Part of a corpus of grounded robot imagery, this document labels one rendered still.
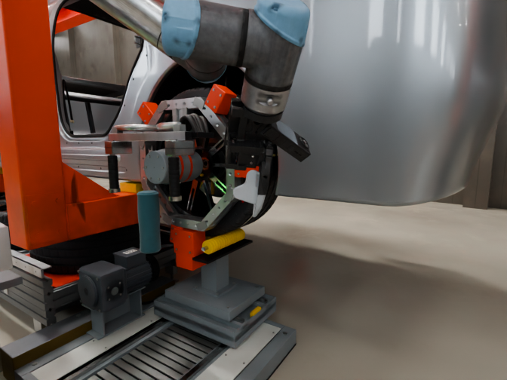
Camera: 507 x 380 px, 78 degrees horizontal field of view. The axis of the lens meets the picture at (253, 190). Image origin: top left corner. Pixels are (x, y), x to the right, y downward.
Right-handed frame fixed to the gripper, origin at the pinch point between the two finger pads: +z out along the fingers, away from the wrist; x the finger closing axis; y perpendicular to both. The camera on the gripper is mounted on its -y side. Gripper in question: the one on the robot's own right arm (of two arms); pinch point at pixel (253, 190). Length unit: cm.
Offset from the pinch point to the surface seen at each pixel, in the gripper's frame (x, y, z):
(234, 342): 0, -8, 90
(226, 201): -36, -1, 43
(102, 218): -55, 53, 80
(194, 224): -38, 10, 60
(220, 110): -60, 3, 18
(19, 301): -34, 92, 121
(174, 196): -27.9, 17.9, 33.1
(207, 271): -33, 2, 91
